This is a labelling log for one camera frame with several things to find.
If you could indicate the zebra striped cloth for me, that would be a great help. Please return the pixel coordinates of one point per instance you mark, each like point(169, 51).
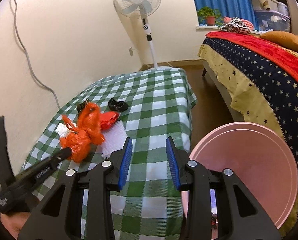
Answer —
point(235, 28)

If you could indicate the pink folded cloth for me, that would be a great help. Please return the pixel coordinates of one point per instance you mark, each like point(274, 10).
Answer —
point(239, 21)

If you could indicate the red floral blanket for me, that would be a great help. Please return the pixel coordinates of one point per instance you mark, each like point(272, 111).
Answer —
point(282, 57)

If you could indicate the red wrapper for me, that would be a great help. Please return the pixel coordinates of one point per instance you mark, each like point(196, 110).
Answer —
point(107, 119)

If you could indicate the yellow star bed skirt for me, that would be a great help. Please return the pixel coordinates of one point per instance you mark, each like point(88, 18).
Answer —
point(241, 96)

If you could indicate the potted green plant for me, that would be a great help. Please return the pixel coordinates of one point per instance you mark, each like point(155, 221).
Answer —
point(209, 16)

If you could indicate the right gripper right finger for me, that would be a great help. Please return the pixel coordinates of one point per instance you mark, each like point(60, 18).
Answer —
point(173, 165)

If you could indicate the white standing fan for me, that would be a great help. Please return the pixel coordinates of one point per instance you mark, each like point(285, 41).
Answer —
point(141, 9)

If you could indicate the small white tissue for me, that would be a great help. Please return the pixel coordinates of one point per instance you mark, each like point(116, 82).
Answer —
point(62, 130)

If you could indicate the dark brown wrapper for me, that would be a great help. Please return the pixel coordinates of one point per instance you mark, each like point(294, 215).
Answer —
point(82, 105)

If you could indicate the green white checkered tablecloth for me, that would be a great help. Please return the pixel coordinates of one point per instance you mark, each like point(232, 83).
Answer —
point(160, 103)

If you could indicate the navy star bedsheet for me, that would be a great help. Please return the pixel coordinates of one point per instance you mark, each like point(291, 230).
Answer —
point(275, 84)

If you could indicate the clear storage box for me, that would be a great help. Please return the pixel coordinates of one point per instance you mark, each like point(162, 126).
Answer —
point(272, 20)

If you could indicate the orange brown pillow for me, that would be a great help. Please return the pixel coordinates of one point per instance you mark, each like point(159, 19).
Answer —
point(282, 38)

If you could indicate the wall power outlet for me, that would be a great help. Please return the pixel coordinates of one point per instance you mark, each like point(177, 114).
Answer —
point(131, 51)

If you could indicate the orange plastic bag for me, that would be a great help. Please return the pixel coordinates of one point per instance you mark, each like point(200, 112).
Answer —
point(84, 134)

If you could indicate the small black item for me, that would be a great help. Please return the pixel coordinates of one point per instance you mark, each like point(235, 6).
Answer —
point(117, 106)

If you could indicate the left hand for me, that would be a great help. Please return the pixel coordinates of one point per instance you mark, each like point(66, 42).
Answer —
point(14, 222)

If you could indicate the pink plastic trash bin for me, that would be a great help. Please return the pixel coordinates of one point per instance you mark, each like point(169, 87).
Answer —
point(260, 158)

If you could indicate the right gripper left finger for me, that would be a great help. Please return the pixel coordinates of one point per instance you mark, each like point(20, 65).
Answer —
point(125, 162)

